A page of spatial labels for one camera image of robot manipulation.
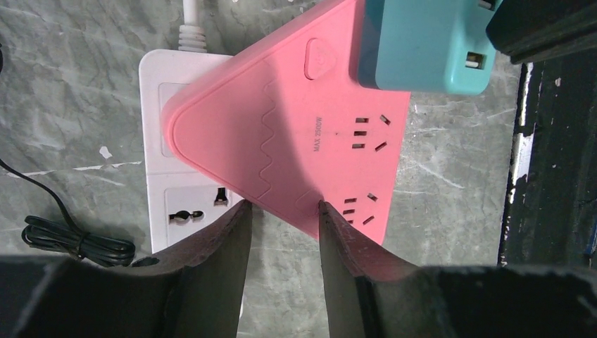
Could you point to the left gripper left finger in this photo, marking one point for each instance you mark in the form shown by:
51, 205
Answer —
193, 288

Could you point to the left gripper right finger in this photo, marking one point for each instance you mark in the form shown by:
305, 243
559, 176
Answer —
370, 292

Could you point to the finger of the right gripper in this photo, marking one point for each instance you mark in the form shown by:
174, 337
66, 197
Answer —
533, 31

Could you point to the teal cube adapter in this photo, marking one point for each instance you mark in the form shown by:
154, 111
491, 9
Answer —
427, 46

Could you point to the white power strip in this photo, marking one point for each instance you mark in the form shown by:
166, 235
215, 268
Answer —
181, 200

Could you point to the black power adapter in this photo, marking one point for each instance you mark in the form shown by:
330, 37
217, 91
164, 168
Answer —
65, 237

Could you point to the pink triangular power strip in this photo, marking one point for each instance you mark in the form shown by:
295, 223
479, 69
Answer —
286, 125

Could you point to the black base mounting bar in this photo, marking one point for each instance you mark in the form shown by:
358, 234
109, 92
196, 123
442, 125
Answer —
550, 205

